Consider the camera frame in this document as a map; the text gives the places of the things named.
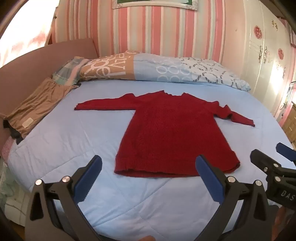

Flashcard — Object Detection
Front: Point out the white wardrobe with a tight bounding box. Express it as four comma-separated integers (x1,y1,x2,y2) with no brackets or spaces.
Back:
240,0,296,121

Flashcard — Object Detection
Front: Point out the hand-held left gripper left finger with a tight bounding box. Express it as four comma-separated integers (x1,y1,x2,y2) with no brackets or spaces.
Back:
24,155,103,241

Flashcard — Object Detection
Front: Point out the plaid pillow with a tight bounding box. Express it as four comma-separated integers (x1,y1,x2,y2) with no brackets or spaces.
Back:
52,56,93,88

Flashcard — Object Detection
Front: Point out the light blue quilt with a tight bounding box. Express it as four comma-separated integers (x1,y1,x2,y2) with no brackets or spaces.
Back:
8,78,295,237

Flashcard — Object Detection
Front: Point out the bright window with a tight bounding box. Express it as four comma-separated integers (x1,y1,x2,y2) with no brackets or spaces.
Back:
0,0,61,68

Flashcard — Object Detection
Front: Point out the black item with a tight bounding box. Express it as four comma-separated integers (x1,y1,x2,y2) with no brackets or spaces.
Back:
3,119,24,144

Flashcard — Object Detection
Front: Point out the wooden cabinet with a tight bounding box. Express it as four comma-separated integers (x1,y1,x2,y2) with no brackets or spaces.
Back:
278,113,296,149

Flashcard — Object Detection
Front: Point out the patterned blue orange pillow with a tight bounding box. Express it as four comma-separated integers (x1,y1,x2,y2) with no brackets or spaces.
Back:
79,50,251,92

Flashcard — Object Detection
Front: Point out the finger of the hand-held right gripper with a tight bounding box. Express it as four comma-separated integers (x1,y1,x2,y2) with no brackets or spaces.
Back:
250,149,282,179
276,142,296,163

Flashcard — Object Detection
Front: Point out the red knit sweater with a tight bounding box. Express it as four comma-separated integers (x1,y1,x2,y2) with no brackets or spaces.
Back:
74,90,255,178

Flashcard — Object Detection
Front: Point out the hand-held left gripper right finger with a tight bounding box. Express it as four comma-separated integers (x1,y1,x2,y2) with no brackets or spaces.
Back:
194,155,271,241

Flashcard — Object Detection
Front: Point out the brown cloth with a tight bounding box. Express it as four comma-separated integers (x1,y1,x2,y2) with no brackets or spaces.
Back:
4,77,79,140

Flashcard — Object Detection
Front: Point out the framed wall picture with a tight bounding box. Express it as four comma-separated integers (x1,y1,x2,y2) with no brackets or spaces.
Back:
112,0,199,10

